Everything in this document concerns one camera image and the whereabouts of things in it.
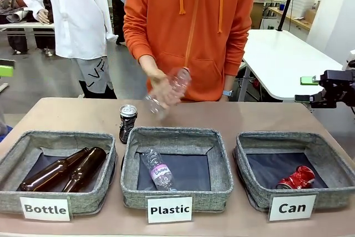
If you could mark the person's right forearm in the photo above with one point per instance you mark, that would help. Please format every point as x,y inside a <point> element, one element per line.
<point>148,65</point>

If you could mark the white background table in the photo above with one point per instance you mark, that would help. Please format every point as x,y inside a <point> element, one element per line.
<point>25,26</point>

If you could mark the large white table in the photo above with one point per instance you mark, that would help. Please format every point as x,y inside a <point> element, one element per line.
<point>283,59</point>

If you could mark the white Can label sign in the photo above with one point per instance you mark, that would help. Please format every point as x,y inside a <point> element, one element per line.
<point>291,208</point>

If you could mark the green black left gripper finger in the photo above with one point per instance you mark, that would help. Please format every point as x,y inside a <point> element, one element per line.
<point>2,87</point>
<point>6,69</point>

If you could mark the black tripod pole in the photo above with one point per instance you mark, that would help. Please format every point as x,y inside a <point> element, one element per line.
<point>287,1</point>

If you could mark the stack of white boxes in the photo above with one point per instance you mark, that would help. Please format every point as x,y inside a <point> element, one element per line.
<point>303,2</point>

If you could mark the white Bottle label sign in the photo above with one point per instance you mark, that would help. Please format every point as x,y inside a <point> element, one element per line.
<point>45,208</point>

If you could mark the person's left hand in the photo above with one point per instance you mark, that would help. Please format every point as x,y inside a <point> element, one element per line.
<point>225,98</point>

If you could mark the clear unlabelled plastic bottle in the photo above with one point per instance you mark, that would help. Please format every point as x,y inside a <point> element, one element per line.
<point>177,87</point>

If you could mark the person in orange hoodie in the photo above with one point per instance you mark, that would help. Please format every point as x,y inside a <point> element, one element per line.
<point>172,12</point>

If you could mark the grey basket labelled Can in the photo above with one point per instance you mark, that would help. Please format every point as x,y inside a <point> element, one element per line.
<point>249,181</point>

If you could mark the green black right gripper finger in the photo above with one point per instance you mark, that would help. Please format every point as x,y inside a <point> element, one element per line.
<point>305,98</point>
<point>309,80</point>

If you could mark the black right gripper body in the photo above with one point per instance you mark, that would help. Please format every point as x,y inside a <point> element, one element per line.
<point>344,90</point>

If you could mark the grey basket labelled Plastic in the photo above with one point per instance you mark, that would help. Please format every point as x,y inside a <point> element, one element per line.
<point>177,198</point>

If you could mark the mannequin in white shirt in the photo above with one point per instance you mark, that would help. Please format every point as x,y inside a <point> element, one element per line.
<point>80,12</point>

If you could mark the brown glass bottle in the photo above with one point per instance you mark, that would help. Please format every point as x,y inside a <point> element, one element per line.
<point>86,167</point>
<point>52,171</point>

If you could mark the person's left forearm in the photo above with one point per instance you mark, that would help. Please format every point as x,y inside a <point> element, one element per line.
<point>228,83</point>

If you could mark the crushed black can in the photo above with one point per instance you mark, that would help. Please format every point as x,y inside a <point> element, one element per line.
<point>127,121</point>

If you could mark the wooden background desk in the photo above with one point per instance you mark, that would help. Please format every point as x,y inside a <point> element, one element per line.
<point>291,17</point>

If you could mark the grey basket labelled Bottle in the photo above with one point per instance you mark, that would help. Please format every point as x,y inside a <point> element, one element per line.
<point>105,181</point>

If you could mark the crushed red can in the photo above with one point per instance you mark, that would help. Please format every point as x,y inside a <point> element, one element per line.
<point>298,178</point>

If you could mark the person's right hand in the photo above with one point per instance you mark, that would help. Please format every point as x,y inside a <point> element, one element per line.
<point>159,85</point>

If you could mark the blue smartwatch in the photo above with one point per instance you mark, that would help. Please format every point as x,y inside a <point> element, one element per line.
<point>228,93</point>

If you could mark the clear bottle with purple label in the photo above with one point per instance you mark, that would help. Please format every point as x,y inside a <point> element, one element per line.
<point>159,170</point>

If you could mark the white Plastic label sign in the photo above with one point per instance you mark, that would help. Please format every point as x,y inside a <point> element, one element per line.
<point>169,209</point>

